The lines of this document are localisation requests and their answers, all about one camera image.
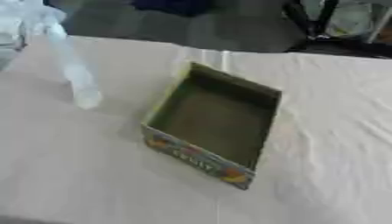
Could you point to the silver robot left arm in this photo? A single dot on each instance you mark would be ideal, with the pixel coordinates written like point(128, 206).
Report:
point(14, 20)

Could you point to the open cardboard box green inside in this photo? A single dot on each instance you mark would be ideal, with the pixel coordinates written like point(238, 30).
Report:
point(214, 122)

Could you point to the clear plastic bottle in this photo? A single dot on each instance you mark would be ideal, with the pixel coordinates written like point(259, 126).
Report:
point(76, 75)

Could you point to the black tripod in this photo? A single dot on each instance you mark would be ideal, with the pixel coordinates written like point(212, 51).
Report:
point(312, 20)

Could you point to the white plastic bag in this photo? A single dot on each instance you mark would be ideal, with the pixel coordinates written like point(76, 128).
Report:
point(352, 20)

